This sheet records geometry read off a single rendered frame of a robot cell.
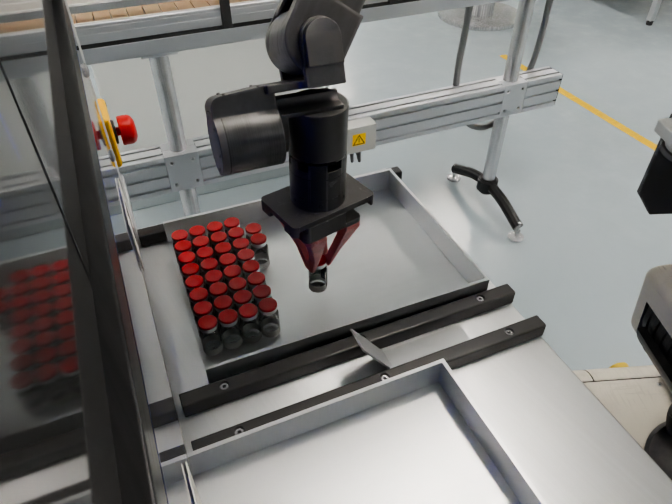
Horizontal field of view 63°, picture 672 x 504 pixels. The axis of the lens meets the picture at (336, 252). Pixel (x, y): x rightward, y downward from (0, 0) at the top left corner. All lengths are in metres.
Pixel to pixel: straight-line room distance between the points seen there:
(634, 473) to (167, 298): 0.53
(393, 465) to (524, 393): 0.16
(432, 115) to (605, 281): 0.85
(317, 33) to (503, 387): 0.40
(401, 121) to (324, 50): 1.38
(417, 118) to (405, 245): 1.16
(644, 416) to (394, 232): 0.86
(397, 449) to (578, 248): 1.79
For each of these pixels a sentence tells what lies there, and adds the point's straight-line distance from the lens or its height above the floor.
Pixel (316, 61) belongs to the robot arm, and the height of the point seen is 1.19.
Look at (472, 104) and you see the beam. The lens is 1.99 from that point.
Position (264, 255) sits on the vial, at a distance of 0.71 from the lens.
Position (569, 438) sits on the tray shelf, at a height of 0.88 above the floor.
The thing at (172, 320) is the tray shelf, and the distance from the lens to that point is 0.69.
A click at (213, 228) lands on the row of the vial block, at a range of 0.72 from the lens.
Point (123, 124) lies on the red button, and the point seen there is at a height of 1.01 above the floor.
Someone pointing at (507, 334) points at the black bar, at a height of 0.90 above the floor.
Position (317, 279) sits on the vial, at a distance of 0.64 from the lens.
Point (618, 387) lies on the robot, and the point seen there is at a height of 0.28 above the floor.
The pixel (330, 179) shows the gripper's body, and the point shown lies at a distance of 0.53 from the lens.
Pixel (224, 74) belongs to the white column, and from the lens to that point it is 2.22.
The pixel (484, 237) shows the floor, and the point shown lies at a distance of 2.21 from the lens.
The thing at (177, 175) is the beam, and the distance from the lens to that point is 1.67.
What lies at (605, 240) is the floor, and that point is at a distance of 2.36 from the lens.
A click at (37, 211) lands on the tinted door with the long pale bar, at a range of 0.18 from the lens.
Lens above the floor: 1.37
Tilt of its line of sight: 42 degrees down
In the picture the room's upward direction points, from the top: straight up
